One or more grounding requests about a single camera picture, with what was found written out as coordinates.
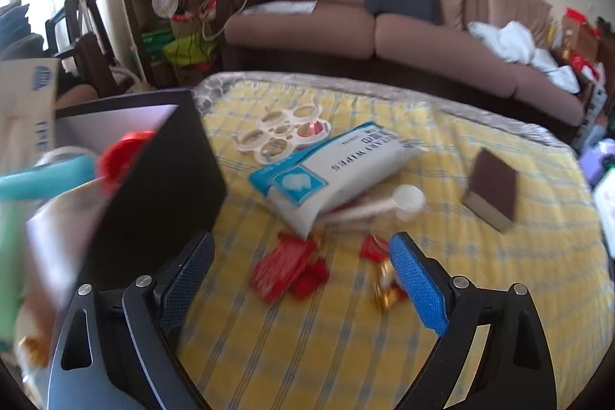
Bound pile of dark clothes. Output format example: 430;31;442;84
0;0;44;60

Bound black storage box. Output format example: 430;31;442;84
26;87;228;319

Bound purple plastic box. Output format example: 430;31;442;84
579;140;615;185

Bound red snack packet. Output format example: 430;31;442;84
250;232;330;302

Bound white plastic ring tray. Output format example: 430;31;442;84
238;103;332;165

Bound white measuring spoon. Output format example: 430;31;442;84
331;184;426;223

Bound gold candy wrapper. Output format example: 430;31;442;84
372;260;409;311

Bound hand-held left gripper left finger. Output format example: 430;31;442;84
48;231;215;410

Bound cardboard box with blue print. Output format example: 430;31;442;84
0;57;61;171

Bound dark wooden chair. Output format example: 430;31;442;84
45;0;155;94

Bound brown sponge block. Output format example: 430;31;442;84
462;148;520;233

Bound green bags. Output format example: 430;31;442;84
141;30;217;70

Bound brown sofa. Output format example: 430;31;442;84
223;0;587;127

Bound teal bottle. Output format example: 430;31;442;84
0;155;97;199

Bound white papers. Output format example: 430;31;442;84
243;1;318;16

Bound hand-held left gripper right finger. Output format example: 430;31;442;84
388;232;558;410

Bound yellow plaid tablecloth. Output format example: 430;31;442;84
178;81;613;410

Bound white crumpled cloth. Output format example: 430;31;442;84
468;21;582;94

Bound red plastic bowl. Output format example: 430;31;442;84
96;130;157;192

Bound white wet wipes packet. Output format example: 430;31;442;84
248;121;424;240

